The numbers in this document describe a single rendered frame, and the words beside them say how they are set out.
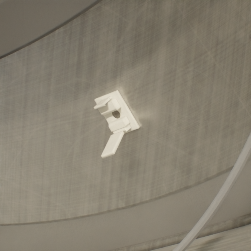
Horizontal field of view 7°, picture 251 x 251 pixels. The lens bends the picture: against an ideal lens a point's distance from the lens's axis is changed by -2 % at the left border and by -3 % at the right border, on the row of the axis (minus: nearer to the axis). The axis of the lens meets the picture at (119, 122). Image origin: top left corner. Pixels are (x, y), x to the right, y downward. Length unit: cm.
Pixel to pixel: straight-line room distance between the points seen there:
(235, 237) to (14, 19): 16
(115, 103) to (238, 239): 9
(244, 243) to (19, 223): 15
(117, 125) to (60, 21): 9
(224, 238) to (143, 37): 11
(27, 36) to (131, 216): 14
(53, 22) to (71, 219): 16
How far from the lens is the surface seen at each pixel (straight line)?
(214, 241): 96
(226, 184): 92
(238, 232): 96
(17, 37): 91
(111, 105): 96
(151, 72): 94
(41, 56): 98
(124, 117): 96
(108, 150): 95
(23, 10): 90
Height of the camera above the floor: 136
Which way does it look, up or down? 35 degrees down
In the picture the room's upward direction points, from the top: 6 degrees clockwise
